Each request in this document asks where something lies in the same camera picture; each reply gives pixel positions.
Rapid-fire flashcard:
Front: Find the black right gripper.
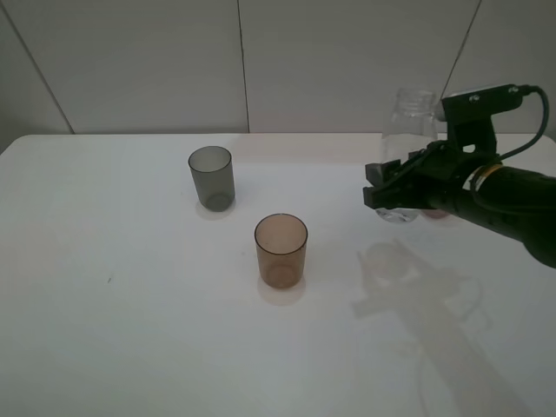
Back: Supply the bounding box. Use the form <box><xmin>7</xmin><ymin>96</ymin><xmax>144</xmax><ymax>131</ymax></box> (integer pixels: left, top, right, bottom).
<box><xmin>362</xmin><ymin>142</ymin><xmax>502</xmax><ymax>214</ymax></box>

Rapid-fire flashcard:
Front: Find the clear plastic water bottle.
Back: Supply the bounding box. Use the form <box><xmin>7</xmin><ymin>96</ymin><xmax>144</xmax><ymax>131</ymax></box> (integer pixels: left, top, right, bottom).
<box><xmin>375</xmin><ymin>87</ymin><xmax>439</xmax><ymax>226</ymax></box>

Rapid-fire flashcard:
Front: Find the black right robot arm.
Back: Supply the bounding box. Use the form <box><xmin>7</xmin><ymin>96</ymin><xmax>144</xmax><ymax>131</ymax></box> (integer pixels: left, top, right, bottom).
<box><xmin>363</xmin><ymin>141</ymin><xmax>555</xmax><ymax>268</ymax></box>

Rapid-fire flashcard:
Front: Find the pink translucent plastic cup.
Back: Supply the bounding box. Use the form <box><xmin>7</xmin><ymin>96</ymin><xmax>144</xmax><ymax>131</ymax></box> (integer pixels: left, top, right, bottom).
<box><xmin>420</xmin><ymin>209</ymin><xmax>450</xmax><ymax>220</ymax></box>

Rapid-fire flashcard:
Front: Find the brown translucent plastic cup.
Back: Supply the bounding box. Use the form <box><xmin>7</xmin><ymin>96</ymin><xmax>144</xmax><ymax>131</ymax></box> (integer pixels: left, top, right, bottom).
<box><xmin>254</xmin><ymin>213</ymin><xmax>308</xmax><ymax>289</ymax></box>

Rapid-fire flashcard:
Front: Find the grey translucent plastic cup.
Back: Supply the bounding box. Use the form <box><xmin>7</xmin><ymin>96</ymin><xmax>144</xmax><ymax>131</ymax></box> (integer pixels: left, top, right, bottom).
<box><xmin>188</xmin><ymin>146</ymin><xmax>235</xmax><ymax>212</ymax></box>

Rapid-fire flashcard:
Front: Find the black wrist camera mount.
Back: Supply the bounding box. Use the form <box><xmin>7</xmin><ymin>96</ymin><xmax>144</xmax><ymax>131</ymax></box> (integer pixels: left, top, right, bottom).
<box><xmin>435</xmin><ymin>84</ymin><xmax>524</xmax><ymax>155</ymax></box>

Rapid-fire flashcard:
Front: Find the black camera cable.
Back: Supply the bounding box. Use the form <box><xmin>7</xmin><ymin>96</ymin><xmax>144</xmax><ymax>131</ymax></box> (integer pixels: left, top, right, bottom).
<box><xmin>494</xmin><ymin>85</ymin><xmax>550</xmax><ymax>161</ymax></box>

